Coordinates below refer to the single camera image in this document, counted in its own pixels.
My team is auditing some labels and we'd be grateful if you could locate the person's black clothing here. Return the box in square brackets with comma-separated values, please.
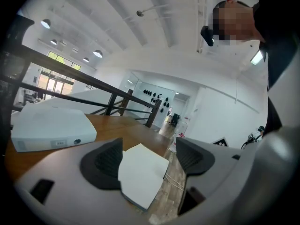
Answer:
[252, 0, 300, 135]

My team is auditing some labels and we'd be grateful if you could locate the rectangular ceiling light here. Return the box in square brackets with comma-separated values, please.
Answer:
[250, 50, 263, 65]

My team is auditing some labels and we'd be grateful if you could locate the large glass window door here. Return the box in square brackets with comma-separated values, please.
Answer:
[37, 51, 82, 96]

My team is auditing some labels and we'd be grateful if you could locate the white box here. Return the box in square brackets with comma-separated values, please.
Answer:
[11, 103, 98, 152]
[118, 143, 170, 211]

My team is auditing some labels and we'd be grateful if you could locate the black metal railing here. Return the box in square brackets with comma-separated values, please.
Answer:
[0, 43, 163, 128]

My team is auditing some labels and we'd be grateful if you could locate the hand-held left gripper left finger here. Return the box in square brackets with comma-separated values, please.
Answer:
[14, 137, 151, 225]

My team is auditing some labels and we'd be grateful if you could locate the group of black wall-hung items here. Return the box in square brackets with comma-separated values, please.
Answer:
[142, 89, 171, 114]

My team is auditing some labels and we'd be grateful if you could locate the black head-mounted camera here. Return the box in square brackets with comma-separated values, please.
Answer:
[200, 25, 215, 47]

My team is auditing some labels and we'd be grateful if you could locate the person's head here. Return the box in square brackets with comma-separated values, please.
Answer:
[212, 0, 265, 43]

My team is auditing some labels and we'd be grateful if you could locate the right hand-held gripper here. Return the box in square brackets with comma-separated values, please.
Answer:
[212, 136, 229, 147]

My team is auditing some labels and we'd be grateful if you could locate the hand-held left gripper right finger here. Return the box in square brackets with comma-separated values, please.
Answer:
[175, 136, 259, 217]

